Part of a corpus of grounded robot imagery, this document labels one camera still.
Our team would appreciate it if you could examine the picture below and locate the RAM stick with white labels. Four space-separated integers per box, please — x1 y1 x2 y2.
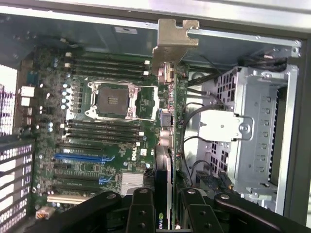
63 118 144 126

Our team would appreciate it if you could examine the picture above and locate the white orange power plug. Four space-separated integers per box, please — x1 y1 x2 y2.
35 209 54 220

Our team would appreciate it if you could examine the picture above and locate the CPU socket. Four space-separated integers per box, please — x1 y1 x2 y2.
85 79 137 122

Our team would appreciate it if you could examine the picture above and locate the thin black wire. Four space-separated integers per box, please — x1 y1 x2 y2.
181 101 226 180

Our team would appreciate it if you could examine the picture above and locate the silver chipset heat sink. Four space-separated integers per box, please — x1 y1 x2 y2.
121 171 144 194

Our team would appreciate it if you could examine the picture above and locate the open dark grey PC case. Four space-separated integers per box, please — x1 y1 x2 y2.
0 0 311 233

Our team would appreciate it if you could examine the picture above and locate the silver perforated disk bay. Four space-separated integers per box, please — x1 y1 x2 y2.
193 65 300 216

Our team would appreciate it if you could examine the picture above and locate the black RAM slot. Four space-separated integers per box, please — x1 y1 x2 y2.
65 53 150 62
65 59 149 67
67 70 149 80
62 135 144 144
62 130 144 138
65 65 149 73
63 124 144 132

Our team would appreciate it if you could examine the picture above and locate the beige expansion slot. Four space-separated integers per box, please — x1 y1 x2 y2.
46 195 91 204

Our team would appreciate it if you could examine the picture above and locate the black wire bundle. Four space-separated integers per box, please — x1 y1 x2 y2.
237 52 289 73

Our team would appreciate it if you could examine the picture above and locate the green motherboard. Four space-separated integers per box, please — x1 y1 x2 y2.
14 46 192 214

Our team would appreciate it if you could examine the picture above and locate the blue expansion slot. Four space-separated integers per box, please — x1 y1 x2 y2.
53 152 104 164

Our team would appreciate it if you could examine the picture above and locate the metal socket cover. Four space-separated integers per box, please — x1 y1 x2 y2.
128 84 160 121

